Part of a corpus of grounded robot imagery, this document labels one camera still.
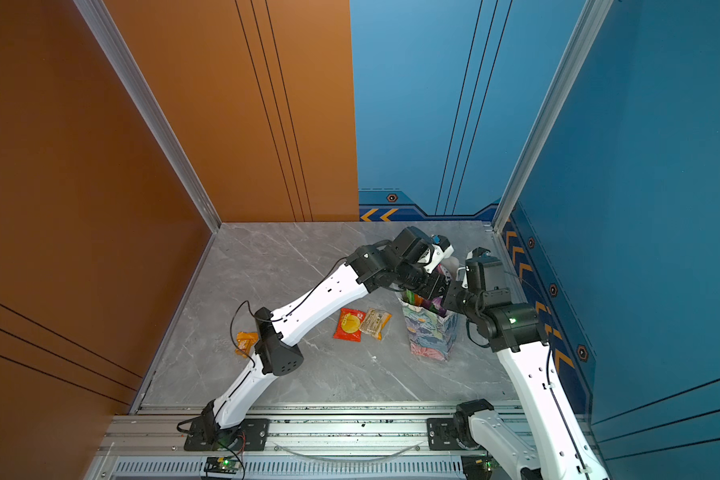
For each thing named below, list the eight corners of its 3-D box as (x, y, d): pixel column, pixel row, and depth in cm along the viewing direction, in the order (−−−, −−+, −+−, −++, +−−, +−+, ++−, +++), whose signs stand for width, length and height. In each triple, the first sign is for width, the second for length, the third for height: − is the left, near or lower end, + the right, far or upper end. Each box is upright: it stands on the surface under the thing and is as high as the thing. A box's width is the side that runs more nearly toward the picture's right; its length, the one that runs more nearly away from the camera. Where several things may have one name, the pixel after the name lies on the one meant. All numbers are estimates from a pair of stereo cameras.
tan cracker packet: (359, 331, 93) (359, 328, 91) (370, 310, 98) (370, 306, 96) (381, 340, 91) (381, 337, 89) (391, 318, 96) (391, 314, 94)
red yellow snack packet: (333, 338, 92) (333, 335, 90) (340, 311, 98) (340, 307, 96) (361, 342, 91) (360, 339, 89) (366, 315, 97) (366, 311, 95)
